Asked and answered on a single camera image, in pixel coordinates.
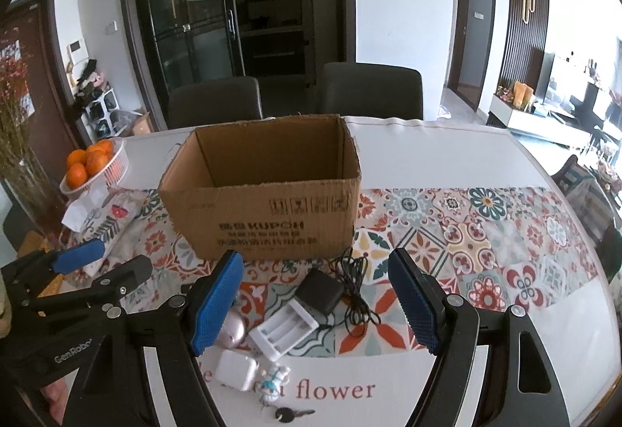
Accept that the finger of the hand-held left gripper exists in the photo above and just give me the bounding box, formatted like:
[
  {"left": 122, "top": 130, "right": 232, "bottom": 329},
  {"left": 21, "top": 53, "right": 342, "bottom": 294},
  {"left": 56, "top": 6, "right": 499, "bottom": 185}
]
[
  {"left": 0, "top": 240, "right": 105, "bottom": 306},
  {"left": 22, "top": 255, "right": 154, "bottom": 317}
]

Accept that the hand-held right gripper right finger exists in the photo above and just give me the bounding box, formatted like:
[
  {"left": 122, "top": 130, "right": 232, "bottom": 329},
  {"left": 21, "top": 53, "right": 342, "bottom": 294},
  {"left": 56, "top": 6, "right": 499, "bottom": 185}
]
[{"left": 389, "top": 247, "right": 570, "bottom": 427}]

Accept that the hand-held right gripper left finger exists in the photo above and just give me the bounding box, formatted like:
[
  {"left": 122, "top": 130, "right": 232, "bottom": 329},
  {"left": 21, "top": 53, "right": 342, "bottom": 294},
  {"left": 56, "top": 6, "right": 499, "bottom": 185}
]
[{"left": 62, "top": 250, "right": 245, "bottom": 427}]

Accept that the silver egg-shaped case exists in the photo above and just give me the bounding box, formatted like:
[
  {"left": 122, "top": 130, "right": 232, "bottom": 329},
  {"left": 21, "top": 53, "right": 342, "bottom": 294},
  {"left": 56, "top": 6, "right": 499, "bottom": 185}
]
[{"left": 214, "top": 310, "right": 250, "bottom": 350}]

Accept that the white battery charger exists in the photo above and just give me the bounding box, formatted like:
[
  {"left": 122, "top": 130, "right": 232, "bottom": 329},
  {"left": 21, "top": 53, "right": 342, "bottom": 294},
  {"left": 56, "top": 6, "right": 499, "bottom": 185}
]
[{"left": 247, "top": 298, "right": 319, "bottom": 362}]

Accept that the brown cardboard box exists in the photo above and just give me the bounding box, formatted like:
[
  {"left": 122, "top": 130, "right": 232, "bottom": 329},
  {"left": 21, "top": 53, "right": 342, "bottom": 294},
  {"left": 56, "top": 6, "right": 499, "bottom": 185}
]
[{"left": 158, "top": 113, "right": 363, "bottom": 263}]

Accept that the floral fabric tissue pouch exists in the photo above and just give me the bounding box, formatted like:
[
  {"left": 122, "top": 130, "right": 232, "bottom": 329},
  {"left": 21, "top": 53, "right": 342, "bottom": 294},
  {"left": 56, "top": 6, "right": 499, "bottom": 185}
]
[{"left": 62, "top": 188, "right": 147, "bottom": 263}]

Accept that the white earbuds case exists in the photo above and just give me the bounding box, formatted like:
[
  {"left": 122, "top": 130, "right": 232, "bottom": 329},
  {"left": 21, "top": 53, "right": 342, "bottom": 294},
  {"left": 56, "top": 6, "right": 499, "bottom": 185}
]
[{"left": 214, "top": 348, "right": 258, "bottom": 393}]

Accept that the glass vase with red branches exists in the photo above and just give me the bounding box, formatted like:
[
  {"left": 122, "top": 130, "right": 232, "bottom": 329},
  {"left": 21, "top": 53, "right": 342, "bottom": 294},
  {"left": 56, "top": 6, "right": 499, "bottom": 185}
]
[{"left": 0, "top": 33, "right": 65, "bottom": 233}]

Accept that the white plastic fruit basket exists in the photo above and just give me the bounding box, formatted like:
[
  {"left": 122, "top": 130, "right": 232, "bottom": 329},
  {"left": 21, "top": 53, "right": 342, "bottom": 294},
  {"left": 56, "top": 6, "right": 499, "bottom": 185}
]
[{"left": 59, "top": 138, "right": 129, "bottom": 194}]

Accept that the patterned tablecloth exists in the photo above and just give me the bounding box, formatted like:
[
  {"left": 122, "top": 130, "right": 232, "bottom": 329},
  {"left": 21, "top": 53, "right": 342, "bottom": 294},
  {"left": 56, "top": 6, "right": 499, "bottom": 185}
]
[{"left": 63, "top": 116, "right": 622, "bottom": 427}]

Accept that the black-headed key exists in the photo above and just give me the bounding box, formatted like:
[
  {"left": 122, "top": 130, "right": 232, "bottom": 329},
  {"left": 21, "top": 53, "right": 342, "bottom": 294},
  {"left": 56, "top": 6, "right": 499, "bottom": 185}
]
[{"left": 274, "top": 408, "right": 316, "bottom": 423}]

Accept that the white shoe rack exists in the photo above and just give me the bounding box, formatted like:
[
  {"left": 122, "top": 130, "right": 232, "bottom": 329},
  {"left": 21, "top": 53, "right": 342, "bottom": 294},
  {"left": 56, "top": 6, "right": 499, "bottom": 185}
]
[{"left": 80, "top": 89, "right": 120, "bottom": 139}]

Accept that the brown entrance door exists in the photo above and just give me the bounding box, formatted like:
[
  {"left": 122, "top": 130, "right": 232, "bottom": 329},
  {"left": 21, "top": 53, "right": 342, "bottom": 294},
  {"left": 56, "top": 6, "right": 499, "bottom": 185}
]
[{"left": 0, "top": 0, "right": 81, "bottom": 151}]

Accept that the dark upholstered chair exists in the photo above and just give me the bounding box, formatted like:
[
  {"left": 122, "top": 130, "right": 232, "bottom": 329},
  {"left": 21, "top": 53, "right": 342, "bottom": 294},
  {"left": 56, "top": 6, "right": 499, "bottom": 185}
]
[
  {"left": 168, "top": 77, "right": 263, "bottom": 131},
  {"left": 318, "top": 62, "right": 423, "bottom": 119}
]

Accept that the wooden chair with cushion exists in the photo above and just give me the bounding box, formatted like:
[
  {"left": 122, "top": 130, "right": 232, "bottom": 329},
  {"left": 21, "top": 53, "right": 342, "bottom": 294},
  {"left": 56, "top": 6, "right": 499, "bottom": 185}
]
[{"left": 559, "top": 155, "right": 619, "bottom": 238}]

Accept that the white low media cabinet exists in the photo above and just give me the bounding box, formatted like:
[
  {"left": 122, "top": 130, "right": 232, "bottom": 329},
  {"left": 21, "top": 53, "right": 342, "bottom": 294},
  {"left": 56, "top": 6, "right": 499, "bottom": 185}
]
[{"left": 488, "top": 94, "right": 598, "bottom": 148}]

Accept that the dark glass sliding door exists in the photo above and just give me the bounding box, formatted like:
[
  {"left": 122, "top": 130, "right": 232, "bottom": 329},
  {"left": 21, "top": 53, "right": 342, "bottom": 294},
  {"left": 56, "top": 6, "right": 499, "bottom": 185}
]
[{"left": 119, "top": 0, "right": 355, "bottom": 126}]

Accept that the dark wooden room door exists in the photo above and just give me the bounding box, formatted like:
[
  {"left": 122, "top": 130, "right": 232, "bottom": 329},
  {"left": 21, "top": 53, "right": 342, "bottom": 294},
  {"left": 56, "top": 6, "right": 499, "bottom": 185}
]
[{"left": 447, "top": 0, "right": 497, "bottom": 113}]

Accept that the small figurine keychain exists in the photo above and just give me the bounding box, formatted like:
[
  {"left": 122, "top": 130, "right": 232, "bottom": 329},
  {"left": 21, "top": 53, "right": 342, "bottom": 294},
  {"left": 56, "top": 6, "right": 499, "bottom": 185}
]
[{"left": 257, "top": 364, "right": 292, "bottom": 408}]

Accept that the black power adapter with cable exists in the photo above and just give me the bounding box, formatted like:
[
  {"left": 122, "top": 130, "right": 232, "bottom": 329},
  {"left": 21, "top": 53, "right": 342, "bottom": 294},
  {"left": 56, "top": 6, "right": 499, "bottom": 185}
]
[{"left": 295, "top": 246, "right": 384, "bottom": 338}]

